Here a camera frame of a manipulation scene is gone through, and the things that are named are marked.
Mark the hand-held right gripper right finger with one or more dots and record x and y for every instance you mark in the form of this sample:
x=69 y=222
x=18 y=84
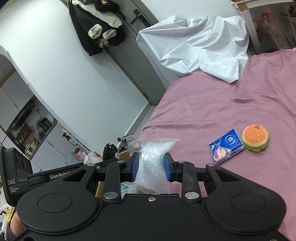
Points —
x=167 y=168

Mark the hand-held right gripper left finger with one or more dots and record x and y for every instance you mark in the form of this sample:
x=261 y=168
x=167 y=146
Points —
x=135 y=166

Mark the clear plastic bag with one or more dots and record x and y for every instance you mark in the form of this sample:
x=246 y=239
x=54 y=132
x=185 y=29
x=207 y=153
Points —
x=151 y=162

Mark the brown cardboard box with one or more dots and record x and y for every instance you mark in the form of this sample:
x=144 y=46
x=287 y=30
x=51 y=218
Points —
x=100 y=188

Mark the person's left hand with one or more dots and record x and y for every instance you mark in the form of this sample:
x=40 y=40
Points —
x=16 y=222

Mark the black bag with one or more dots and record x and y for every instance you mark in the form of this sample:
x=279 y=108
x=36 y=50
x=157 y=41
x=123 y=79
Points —
x=109 y=150

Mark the white plastic shopping bag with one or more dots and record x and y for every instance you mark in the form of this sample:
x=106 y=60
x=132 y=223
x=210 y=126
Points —
x=92 y=157

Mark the cluttered kitchen shelf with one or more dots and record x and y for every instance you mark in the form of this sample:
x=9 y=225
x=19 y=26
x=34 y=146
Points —
x=27 y=129

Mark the blue card packet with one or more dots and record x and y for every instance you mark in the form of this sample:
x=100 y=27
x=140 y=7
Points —
x=225 y=146

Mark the pink bedsheet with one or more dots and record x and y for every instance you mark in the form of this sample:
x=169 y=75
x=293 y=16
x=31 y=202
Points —
x=219 y=97

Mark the hamburger plush toy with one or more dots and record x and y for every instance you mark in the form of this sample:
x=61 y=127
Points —
x=254 y=135

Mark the grey door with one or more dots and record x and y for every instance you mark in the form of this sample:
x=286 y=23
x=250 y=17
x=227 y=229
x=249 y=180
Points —
x=138 y=69

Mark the white dust cover sheet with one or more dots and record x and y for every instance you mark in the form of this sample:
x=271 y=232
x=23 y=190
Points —
x=196 y=46

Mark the black and white jacket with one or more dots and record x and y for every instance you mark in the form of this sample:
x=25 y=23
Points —
x=81 y=30

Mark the white desk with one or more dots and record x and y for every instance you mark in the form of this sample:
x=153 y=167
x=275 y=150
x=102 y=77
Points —
x=252 y=27

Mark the printed paper bag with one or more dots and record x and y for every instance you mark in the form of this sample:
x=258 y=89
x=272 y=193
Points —
x=272 y=25

